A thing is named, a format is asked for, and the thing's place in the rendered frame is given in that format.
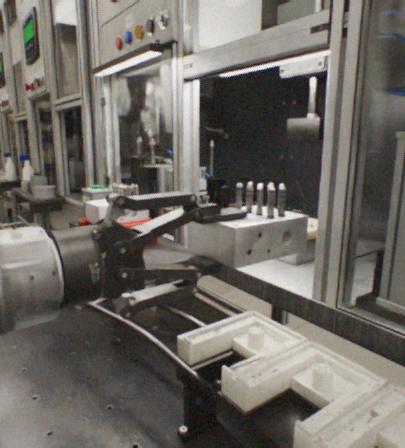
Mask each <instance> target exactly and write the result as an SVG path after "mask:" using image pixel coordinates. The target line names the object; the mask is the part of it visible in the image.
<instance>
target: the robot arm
mask: <svg viewBox="0 0 405 448"><path fill-rule="evenodd" d="M197 199H198V197H197V194H192V193H187V192H182V191H181V192H172V193H162V194H154V195H145V196H135V197H124V196H120V195H117V194H113V193H110V194H108V195H107V197H106V201H107V202H108V203H109V205H108V209H107V213H106V216H105V218H103V219H101V220H99V221H98V222H96V223H95V224H92V225H89V226H81V227H75V228H68V229H61V230H54V231H48V233H47V234H46V232H45V231H44V229H42V228H41V227H38V226H32V227H24V228H18V229H5V230H0V335H3V334H6V333H9V332H12V331H15V330H19V329H23V328H26V327H30V326H33V325H36V324H40V323H43V322H47V321H50V320H53V319H55V318H57V315H58V313H59V310H60V309H62V310H64V309H68V308H71V307H75V306H79V305H83V304H85V303H89V302H93V301H96V300H98V299H100V298H107V299H111V300H113V302H114V307H113V309H114V311H115V312H116V313H118V314H119V315H120V317H121V318H122V319H123V320H129V319H130V318H132V317H133V316H134V315H136V314H137V313H139V312H140V311H142V310H144V309H148V308H151V307H154V306H158V305H160V304H163V303H167V302H170V301H173V300H177V299H180V298H183V297H190V296H193V295H196V294H197V292H198V287H197V283H198V281H199V279H200V278H202V277H204V276H208V275H211V274H215V273H218V272H219V271H220V267H221V266H222V265H224V264H222V263H219V262H217V261H215V260H212V259H211V258H209V257H206V256H204V255H199V256H194V257H189V264H192V265H189V264H187V263H185V264H168V263H146V262H145V261H144V257H143V252H144V246H146V245H148V244H151V243H152V242H154V239H156V238H158V237H160V236H162V235H164V234H167V233H169V232H171V231H173V230H175V229H178V228H180V227H182V226H184V225H186V224H188V223H191V222H195V223H199V224H202V225H205V224H211V223H216V222H221V221H227V220H232V219H238V218H243V217H247V211H246V210H242V209H237V208H233V207H231V208H224V209H221V205H218V204H214V203H206V204H199V205H198V204H197ZM180 205H182V207H181V208H179V209H176V210H174V211H172V212H169V213H167V214H165V215H162V216H160V217H158V218H155V219H153V220H152V221H149V222H147V223H145V224H142V225H137V226H133V227H131V228H129V229H128V228H126V227H125V226H123V225H121V224H120V223H118V222H116V221H117V219H118V218H119V217H121V216H126V215H128V214H129V213H130V210H133V211H143V210H151V209H157V208H165V207H172V206H180ZM153 279H180V280H179V281H176V282H172V283H168V284H164V285H161V286H158V287H154V288H150V289H147V290H143V291H139V292H132V293H130V294H129V293H124V292H125V291H126V290H127V289H128V288H129V287H130V286H131V285H132V284H133V283H134V282H135V281H136V280H144V281H151V280H153Z"/></svg>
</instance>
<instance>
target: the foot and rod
mask: <svg viewBox="0 0 405 448"><path fill-rule="evenodd" d="M319 86H320V75H313V76H310V85H309V100H308V115H307V119H295V118H294V119H288V124H287V140H324V136H325V118H317V114H318V100H319Z"/></svg>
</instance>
